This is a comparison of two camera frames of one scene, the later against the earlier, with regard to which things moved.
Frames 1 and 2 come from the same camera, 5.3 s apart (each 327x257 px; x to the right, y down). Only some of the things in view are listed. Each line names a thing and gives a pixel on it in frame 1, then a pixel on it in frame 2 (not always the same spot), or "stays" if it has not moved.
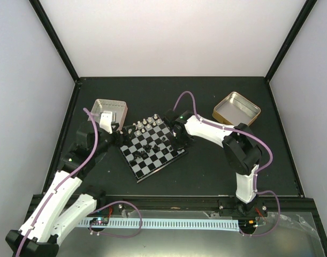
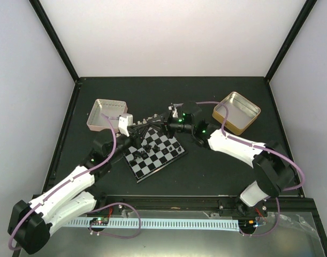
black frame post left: (42, 13) stays
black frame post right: (290, 40) stays
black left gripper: (126, 138) to (134, 130)
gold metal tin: (235, 109) stays
